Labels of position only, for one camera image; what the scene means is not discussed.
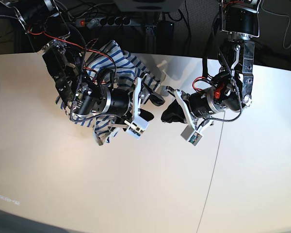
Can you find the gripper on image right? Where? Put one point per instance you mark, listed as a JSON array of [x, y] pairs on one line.
[[202, 104]]

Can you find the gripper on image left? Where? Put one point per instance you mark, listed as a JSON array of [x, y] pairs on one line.
[[116, 102]]

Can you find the blue white striped T-shirt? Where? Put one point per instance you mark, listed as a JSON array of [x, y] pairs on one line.
[[128, 67]]

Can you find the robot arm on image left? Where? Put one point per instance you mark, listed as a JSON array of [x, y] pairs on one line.
[[85, 97]]

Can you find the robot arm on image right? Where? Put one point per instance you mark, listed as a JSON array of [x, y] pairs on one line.
[[227, 66]]

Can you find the aluminium profile stand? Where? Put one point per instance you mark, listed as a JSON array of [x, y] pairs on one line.
[[156, 39]]

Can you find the grey box under table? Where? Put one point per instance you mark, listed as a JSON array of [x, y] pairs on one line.
[[148, 5]]

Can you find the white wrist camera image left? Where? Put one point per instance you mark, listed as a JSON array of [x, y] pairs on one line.
[[136, 125]]

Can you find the black power strip red switch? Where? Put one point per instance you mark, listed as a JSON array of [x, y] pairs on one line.
[[103, 21]]

